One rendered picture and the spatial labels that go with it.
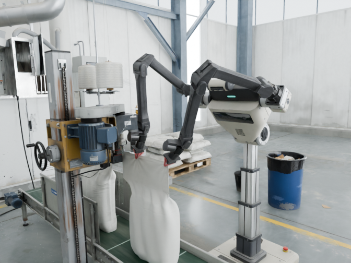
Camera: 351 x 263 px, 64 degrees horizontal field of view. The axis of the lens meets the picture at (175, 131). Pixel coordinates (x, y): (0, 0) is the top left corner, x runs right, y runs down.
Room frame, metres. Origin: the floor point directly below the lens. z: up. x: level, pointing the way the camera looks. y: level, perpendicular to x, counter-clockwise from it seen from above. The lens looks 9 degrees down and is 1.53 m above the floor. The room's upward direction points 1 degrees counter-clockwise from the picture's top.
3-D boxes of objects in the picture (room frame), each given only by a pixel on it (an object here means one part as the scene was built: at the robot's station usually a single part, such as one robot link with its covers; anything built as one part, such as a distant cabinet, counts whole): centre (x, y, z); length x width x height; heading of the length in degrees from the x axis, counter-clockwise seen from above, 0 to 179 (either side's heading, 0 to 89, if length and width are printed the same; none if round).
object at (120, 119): (2.13, 0.43, 1.21); 0.30 x 0.25 x 0.30; 45
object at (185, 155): (4.90, 0.08, 0.32); 0.66 x 0.43 x 0.15; 137
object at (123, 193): (2.64, 0.56, 0.54); 1.05 x 0.02 x 0.41; 45
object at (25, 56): (3.80, 2.05, 1.82); 0.51 x 0.27 x 0.71; 45
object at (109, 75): (1.78, 0.40, 1.61); 0.17 x 0.17 x 0.17
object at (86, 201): (2.26, 0.94, 0.54); 1.05 x 0.02 x 0.41; 45
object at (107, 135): (1.64, 0.40, 1.25); 0.10 x 0.08 x 0.12; 160
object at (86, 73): (1.96, 0.59, 1.61); 0.15 x 0.14 x 0.17; 45
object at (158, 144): (4.90, 0.07, 0.56); 0.66 x 0.42 x 0.15; 135
